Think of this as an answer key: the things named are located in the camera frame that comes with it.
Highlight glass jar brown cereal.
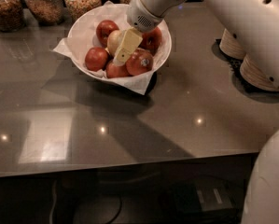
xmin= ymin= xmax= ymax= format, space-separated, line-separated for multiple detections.
xmin=24 ymin=0 xmax=63 ymax=25
xmin=0 ymin=0 xmax=24 ymax=32

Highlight red apple back right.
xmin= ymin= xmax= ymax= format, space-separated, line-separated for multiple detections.
xmin=140 ymin=27 xmax=162 ymax=53

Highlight red apple back left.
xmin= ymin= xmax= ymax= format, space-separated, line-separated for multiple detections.
xmin=96 ymin=20 xmax=119 ymax=47

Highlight glass jar brown cereal left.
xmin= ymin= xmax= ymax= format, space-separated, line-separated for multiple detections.
xmin=0 ymin=0 xmax=24 ymax=32

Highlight white bowl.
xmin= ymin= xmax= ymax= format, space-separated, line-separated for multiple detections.
xmin=66 ymin=3 xmax=173 ymax=82

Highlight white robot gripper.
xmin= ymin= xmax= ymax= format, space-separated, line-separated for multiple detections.
xmin=114 ymin=0 xmax=163 ymax=66

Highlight black rubber mat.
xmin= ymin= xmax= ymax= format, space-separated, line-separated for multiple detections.
xmin=218 ymin=49 xmax=256 ymax=93

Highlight tall stack paper bowls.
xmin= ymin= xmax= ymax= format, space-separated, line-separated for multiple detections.
xmin=219 ymin=29 xmax=246 ymax=60

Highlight white paper liner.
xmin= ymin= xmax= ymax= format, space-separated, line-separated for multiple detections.
xmin=52 ymin=1 xmax=171 ymax=96

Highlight red apple front left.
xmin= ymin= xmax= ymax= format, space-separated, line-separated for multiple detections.
xmin=85 ymin=47 xmax=109 ymax=71

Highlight red apple with sticker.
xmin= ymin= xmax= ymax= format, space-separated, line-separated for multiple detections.
xmin=126 ymin=49 xmax=154 ymax=76

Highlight red apple front middle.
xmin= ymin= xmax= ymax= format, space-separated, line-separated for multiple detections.
xmin=105 ymin=60 xmax=130 ymax=78

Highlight black box under table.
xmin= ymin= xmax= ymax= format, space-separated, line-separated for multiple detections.
xmin=171 ymin=179 xmax=234 ymax=215

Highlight yellow-green apple centre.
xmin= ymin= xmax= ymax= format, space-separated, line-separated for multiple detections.
xmin=107 ymin=30 xmax=122 ymax=56

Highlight black cables under table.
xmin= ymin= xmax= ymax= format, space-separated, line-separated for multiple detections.
xmin=105 ymin=196 xmax=123 ymax=224

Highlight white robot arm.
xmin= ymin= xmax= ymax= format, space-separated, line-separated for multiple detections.
xmin=115 ymin=0 xmax=279 ymax=224

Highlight front stack paper bowls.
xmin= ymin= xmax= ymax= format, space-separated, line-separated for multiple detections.
xmin=240 ymin=54 xmax=277 ymax=91

